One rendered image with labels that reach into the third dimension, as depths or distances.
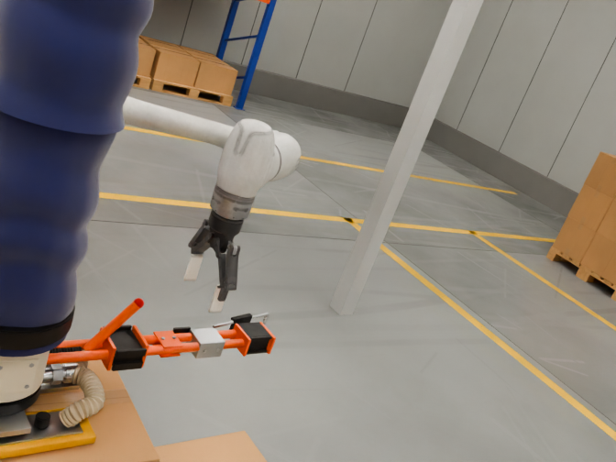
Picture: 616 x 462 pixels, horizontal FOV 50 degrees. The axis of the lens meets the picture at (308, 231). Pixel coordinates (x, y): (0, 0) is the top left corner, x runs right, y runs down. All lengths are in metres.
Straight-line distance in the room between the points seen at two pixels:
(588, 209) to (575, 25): 4.62
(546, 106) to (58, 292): 10.90
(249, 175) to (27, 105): 0.48
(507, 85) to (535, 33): 0.96
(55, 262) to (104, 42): 0.40
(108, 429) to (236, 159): 0.64
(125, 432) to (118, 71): 0.79
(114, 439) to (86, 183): 0.58
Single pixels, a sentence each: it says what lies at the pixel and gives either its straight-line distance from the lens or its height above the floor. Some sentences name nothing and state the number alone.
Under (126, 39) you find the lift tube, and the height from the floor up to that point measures 1.76.
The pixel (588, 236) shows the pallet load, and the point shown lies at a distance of 7.97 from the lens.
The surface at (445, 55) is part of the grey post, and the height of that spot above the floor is 1.82.
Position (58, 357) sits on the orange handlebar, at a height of 1.09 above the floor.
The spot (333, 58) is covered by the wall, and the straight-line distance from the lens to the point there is 11.92.
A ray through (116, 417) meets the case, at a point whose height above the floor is 0.94.
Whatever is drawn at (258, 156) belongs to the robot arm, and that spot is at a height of 1.58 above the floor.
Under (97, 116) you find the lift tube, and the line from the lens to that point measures 1.13.
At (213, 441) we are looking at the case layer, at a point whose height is 0.54.
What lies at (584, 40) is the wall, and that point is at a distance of 11.74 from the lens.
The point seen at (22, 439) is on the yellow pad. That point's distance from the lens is 1.43.
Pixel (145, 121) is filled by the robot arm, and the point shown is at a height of 1.53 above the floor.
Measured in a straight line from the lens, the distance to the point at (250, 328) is 1.69.
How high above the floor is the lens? 1.93
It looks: 20 degrees down
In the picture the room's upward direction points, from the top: 20 degrees clockwise
